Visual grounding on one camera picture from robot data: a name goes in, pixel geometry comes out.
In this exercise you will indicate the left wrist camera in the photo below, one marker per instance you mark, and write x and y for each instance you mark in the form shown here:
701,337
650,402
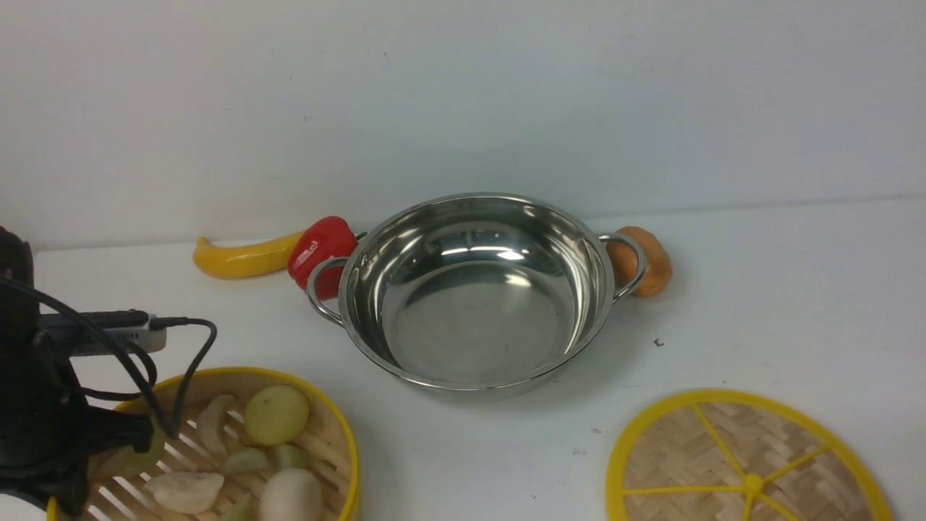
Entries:
127,327

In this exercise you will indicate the pale dumpling near rim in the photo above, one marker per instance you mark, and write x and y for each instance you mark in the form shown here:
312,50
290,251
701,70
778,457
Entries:
211,421

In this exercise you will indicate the bamboo steamer lid yellow frame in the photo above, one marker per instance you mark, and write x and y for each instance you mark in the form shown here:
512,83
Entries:
715,454

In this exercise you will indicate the orange-brown potato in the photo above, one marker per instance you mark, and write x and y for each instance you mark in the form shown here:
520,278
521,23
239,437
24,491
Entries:
659,270

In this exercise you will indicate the red bell pepper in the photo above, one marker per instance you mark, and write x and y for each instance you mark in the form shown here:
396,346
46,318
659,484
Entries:
331,237

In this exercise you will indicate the white round bun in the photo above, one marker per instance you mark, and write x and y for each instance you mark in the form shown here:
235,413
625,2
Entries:
292,494

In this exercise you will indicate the bamboo steamer basket yellow rim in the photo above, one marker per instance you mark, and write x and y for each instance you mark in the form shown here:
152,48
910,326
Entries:
327,439

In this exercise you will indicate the stainless steel pot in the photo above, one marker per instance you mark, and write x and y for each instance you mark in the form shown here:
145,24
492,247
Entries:
477,292

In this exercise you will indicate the green dumpling centre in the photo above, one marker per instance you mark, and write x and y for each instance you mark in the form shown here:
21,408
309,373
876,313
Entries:
246,460

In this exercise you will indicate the yellow-green round bun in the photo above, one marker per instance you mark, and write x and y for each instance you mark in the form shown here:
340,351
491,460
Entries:
276,415

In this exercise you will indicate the small green dumpling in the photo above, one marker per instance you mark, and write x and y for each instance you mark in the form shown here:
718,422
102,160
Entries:
288,456

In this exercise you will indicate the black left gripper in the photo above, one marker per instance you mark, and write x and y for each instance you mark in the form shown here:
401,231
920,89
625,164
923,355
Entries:
37,458

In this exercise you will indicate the yellow banana-shaped squash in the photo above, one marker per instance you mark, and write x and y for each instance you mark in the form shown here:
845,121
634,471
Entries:
243,262

